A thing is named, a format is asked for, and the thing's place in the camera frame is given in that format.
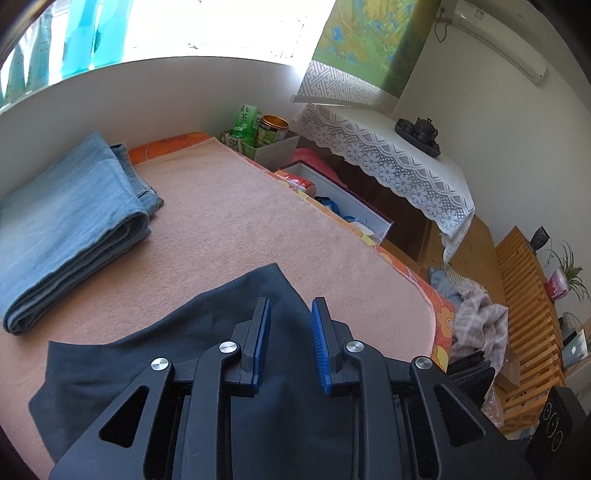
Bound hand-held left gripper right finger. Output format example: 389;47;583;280
311;296;539;480

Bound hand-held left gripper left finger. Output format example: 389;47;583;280
48;296;271;480

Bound black pants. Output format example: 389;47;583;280
28;262;370;480

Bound cardboard box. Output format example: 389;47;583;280
493;346;523;394

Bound black folded cloth stack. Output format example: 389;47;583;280
447;355;496;403

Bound wooden slatted bench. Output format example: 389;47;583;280
494;226;568;432

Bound pink blanket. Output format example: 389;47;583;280
0;136;437;480

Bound light blue cloth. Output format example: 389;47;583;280
427;267;452;302

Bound plaid cloth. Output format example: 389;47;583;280
443;276;509;366

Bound white box with purple rim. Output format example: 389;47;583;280
276;159;395;245

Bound red packet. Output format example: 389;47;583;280
277;170;319;195

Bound green potted plant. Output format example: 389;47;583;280
545;240;587;296

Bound white lace tablecloth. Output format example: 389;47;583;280
295;104;476;264

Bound pink bag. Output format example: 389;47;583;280
293;147;329;163

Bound round tin can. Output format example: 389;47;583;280
256;114;291;148

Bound green tea carton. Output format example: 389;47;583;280
231;104;263;141

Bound black tea tray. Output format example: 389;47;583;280
394;117;441;158

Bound folded blue jeans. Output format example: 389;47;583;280
0;130;165;335

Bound black teapot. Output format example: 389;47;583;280
412;116;437;140

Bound white framed window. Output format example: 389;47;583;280
0;0;338;112

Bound blue laundry detergent bottle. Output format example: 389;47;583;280
62;0;95;77
92;0;127;65

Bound white air conditioner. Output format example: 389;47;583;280
450;0;548;84

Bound teal detergent refill pouch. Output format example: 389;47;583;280
28;14;52;88
7;41;29;104

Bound landscape wall poster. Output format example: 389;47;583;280
292;0;428;110

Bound black power cable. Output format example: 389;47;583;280
433;6;452;43

